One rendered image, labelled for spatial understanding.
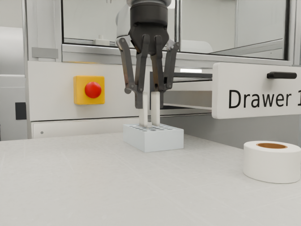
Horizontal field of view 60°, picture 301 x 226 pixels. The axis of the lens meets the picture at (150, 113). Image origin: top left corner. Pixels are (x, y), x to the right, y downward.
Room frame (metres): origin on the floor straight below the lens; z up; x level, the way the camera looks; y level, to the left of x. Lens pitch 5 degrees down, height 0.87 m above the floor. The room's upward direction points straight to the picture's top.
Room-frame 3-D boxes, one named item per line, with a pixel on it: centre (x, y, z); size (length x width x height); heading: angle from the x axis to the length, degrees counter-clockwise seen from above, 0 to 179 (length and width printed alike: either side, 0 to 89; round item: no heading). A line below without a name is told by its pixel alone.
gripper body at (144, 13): (0.53, 0.00, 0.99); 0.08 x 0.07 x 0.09; 113
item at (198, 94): (0.76, -0.16, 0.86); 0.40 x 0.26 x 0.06; 26
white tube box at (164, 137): (0.55, 0.00, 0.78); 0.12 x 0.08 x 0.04; 25
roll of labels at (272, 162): (0.35, -0.16, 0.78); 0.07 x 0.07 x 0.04
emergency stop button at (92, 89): (0.64, 0.14, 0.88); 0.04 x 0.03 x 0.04; 116
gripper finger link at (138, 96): (0.52, 0.03, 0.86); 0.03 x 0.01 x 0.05; 113
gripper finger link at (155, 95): (0.54, -0.01, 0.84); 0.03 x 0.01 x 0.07; 23
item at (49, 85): (1.28, 0.04, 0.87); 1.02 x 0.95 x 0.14; 116
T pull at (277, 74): (0.55, -0.27, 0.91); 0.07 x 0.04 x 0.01; 116
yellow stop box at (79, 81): (0.67, 0.16, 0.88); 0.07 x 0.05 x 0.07; 116
